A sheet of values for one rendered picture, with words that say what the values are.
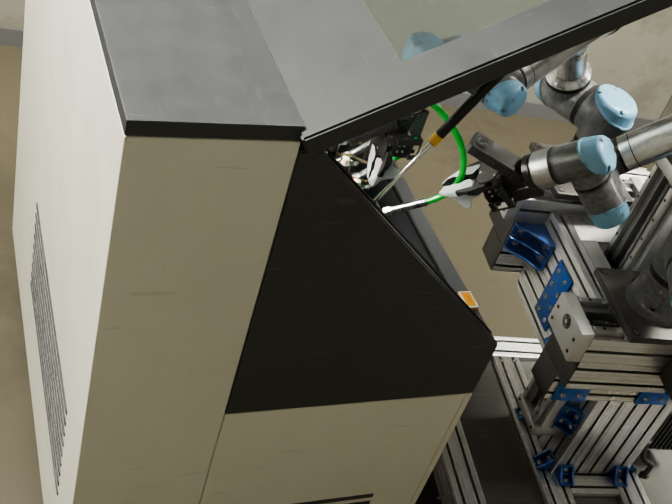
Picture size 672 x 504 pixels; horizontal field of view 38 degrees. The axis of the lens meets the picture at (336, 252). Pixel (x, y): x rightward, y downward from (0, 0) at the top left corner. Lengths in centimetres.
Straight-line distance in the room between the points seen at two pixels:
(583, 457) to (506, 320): 92
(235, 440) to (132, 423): 24
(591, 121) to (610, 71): 257
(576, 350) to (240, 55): 103
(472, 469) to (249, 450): 92
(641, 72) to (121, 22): 379
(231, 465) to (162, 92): 93
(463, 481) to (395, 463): 50
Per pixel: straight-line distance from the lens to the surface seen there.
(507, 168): 193
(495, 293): 381
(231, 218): 161
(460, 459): 286
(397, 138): 204
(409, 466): 238
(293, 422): 208
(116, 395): 188
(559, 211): 261
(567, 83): 252
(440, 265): 225
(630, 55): 508
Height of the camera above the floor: 231
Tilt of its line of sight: 39 degrees down
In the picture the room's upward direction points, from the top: 19 degrees clockwise
